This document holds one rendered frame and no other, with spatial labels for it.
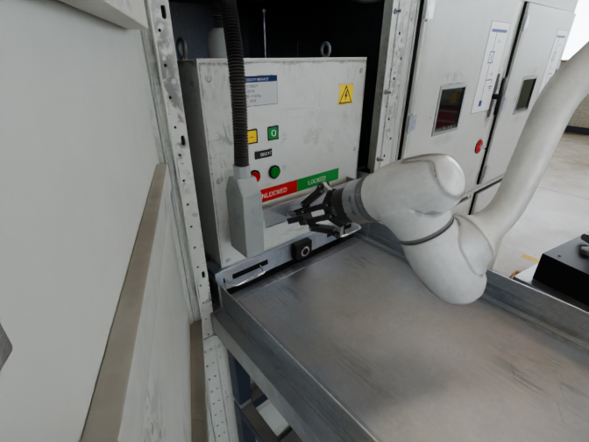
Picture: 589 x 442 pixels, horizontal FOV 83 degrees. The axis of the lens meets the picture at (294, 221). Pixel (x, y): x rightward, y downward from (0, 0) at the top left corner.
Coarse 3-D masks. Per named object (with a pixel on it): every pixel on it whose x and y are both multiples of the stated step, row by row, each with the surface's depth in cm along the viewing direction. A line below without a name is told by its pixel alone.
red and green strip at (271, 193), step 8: (336, 168) 97; (312, 176) 91; (320, 176) 94; (328, 176) 96; (336, 176) 98; (280, 184) 85; (288, 184) 87; (296, 184) 89; (304, 184) 91; (312, 184) 93; (264, 192) 82; (272, 192) 84; (280, 192) 86; (288, 192) 88; (264, 200) 83
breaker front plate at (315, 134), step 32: (224, 64) 65; (256, 64) 69; (288, 64) 74; (320, 64) 80; (352, 64) 87; (224, 96) 67; (288, 96) 77; (320, 96) 83; (352, 96) 91; (224, 128) 70; (256, 128) 75; (288, 128) 80; (320, 128) 87; (352, 128) 95; (224, 160) 72; (256, 160) 78; (288, 160) 84; (320, 160) 91; (352, 160) 100; (224, 192) 75; (224, 224) 78; (224, 256) 82
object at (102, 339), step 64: (0, 0) 14; (64, 0) 19; (128, 0) 29; (0, 64) 13; (64, 64) 20; (128, 64) 41; (0, 128) 13; (64, 128) 19; (128, 128) 36; (0, 192) 12; (64, 192) 18; (128, 192) 32; (0, 256) 12; (64, 256) 17; (128, 256) 29; (0, 320) 11; (64, 320) 16; (128, 320) 22; (0, 384) 11; (64, 384) 15; (128, 384) 18; (192, 384) 63
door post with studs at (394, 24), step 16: (400, 0) 84; (384, 16) 88; (400, 16) 85; (384, 32) 89; (400, 32) 87; (384, 48) 90; (400, 48) 90; (384, 64) 92; (400, 64) 92; (384, 80) 91; (400, 80) 94; (384, 96) 93; (384, 112) 96; (384, 128) 98; (384, 144) 100; (368, 160) 106; (384, 160) 103
